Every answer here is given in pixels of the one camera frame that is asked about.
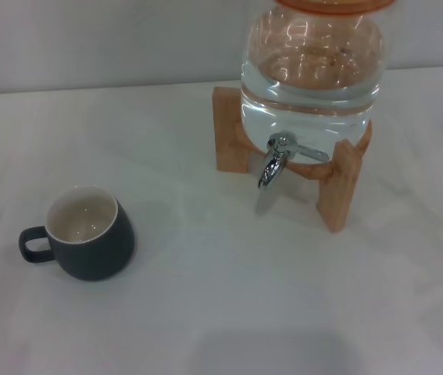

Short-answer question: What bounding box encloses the black ceramic cup white inside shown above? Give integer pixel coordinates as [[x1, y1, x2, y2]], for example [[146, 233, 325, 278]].
[[18, 185, 136, 281]]

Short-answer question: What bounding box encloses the chrome faucet with lever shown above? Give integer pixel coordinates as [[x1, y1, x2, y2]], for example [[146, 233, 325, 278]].
[[257, 131, 330, 191]]

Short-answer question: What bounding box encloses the wooden dispenser stand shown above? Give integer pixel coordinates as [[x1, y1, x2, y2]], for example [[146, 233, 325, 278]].
[[212, 85, 374, 234]]

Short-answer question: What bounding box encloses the clear glass water dispenser jar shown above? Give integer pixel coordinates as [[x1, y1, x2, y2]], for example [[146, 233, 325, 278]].
[[239, 5, 386, 165]]

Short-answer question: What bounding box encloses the orange dispenser lid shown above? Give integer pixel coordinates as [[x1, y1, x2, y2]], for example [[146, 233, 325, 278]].
[[274, 0, 396, 16]]

